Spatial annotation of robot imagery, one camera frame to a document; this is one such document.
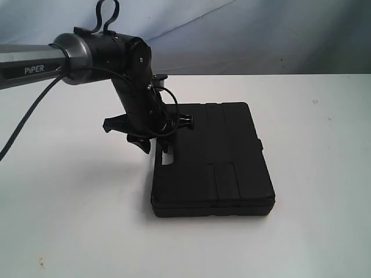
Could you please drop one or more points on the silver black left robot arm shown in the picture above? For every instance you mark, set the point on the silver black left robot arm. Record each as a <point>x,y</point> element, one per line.
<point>85,58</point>

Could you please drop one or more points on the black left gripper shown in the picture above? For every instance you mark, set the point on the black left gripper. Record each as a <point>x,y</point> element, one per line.
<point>146,115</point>

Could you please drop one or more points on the black plastic carry case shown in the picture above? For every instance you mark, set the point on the black plastic carry case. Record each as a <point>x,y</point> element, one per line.
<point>218,166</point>

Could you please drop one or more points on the white backdrop cloth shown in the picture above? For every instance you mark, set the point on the white backdrop cloth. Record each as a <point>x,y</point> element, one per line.
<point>251,37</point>

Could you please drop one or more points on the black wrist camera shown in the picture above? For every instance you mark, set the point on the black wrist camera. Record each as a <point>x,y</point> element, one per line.
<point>158,80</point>

